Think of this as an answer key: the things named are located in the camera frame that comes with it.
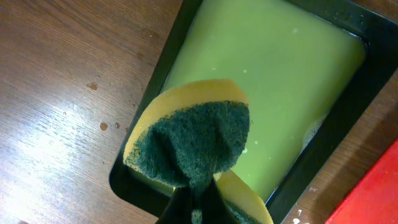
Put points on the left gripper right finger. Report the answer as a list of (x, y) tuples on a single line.
[(213, 208)]

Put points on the red plastic serving tray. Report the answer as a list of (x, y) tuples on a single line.
[(374, 198)]

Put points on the yellow and green sponge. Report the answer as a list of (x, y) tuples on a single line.
[(191, 134)]

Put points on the black tray with green liquid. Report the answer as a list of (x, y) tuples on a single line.
[(309, 68)]

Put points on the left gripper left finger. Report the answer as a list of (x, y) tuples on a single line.
[(179, 209)]

